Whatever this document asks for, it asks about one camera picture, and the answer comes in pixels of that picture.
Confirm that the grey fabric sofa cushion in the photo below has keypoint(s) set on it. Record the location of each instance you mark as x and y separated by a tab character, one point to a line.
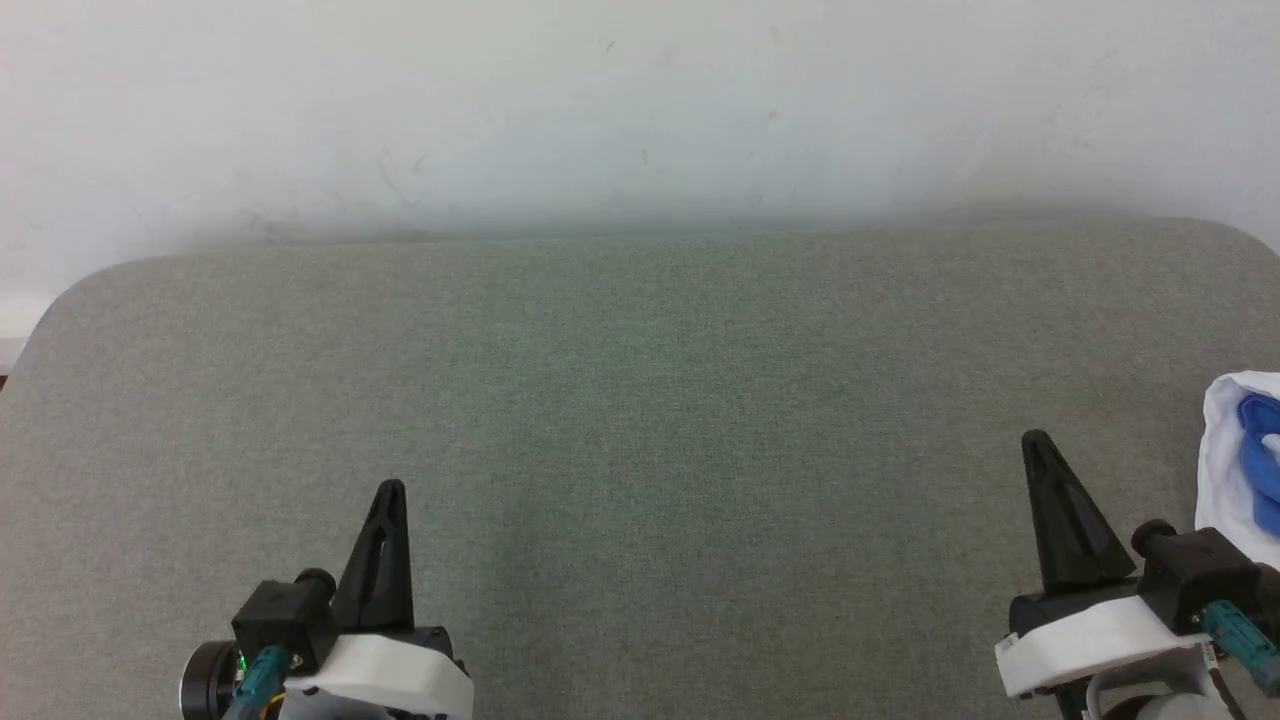
650	400

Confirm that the blue and white shirt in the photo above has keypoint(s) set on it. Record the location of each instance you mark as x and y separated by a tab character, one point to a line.
1220	450

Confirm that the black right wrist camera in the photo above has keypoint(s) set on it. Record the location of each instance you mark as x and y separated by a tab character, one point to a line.
1200	575

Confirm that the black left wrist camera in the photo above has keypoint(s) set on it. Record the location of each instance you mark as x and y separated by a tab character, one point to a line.
285	615

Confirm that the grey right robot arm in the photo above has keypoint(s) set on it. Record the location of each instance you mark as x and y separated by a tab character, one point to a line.
1170	708

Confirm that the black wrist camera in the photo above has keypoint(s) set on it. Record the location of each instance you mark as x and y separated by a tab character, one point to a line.
1200	575
285	615

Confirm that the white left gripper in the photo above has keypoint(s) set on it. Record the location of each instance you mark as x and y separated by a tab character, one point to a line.
390	675

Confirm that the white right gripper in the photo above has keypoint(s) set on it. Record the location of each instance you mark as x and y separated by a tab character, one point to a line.
1080	640

